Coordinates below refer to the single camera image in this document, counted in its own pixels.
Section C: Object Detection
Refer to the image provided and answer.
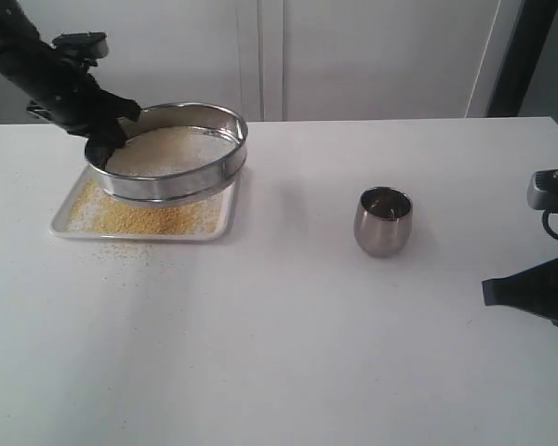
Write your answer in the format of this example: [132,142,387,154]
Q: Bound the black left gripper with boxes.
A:
[25,65,141,161]

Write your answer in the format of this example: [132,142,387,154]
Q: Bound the round steel mesh sieve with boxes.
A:
[85,102,248,206]

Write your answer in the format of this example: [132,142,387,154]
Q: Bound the stainless steel cup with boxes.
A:
[353,187,413,258]

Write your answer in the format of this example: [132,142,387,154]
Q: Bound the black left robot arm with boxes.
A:
[0,1,141,159]

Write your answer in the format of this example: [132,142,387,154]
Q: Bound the white coarse grains in sieve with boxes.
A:
[105,127,233,177]

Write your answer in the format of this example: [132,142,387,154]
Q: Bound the yellow millet grains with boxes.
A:
[64,178,224,269]

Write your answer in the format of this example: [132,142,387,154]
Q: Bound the white rectangular plastic tray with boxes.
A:
[48,164,241,243]

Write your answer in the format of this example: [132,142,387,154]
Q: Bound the white cabinet with doors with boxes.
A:
[21,1,521,121]

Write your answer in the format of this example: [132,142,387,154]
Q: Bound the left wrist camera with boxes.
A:
[52,32,109,69]

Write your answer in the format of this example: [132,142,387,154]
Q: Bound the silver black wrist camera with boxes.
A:
[527,169,558,214]

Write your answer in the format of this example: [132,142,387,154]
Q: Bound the dark vertical post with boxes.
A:
[486,0,558,118]

